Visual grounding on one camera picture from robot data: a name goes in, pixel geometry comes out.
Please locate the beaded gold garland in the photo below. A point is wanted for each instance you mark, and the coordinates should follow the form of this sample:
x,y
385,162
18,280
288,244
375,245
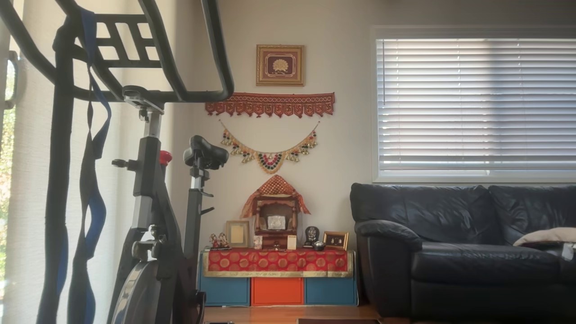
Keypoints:
x,y
270,161

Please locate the white window blinds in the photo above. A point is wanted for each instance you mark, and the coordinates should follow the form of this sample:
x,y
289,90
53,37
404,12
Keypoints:
x,y
477,103

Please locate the small gold picture frame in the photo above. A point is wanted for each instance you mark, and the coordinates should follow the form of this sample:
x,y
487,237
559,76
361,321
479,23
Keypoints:
x,y
335,240

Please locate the beige cushion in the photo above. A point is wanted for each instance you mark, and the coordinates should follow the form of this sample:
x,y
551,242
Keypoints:
x,y
546,236

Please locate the black leather sofa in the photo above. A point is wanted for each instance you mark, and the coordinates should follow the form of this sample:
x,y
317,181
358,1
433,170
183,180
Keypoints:
x,y
450,252

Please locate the dark idol plaque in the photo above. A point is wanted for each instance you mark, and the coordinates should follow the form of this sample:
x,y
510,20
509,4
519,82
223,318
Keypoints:
x,y
311,235

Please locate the black exercise bike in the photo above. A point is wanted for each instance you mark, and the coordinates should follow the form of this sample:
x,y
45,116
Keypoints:
x,y
148,180

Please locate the small white card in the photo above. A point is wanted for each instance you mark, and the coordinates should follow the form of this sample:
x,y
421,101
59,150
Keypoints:
x,y
292,242

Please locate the blue storage cube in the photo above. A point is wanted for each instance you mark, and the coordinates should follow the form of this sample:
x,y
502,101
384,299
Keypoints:
x,y
225,291
330,291

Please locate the wooden shrine red canopy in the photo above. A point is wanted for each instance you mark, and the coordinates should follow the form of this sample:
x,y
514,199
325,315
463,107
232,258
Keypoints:
x,y
275,211

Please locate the pale picture frame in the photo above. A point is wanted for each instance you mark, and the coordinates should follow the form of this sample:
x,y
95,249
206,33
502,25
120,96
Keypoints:
x,y
237,234

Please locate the orange storage cube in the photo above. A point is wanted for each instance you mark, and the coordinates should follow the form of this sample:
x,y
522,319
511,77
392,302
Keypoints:
x,y
277,291

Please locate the small colourful figurines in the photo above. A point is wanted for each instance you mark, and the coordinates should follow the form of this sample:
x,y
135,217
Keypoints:
x,y
219,241

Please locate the red embroidered wall hanging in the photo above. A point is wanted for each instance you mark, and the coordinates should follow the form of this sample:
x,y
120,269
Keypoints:
x,y
270,104

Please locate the white curtain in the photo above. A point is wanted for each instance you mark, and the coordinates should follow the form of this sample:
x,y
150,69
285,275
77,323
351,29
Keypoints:
x,y
27,180

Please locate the small dark bowl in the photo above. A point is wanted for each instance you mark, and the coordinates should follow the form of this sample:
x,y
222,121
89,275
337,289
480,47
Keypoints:
x,y
318,245

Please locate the red gold patterned cloth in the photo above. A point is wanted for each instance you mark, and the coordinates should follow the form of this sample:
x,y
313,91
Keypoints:
x,y
276,262

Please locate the gold framed wall picture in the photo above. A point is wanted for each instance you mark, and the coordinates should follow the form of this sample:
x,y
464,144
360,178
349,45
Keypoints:
x,y
280,65

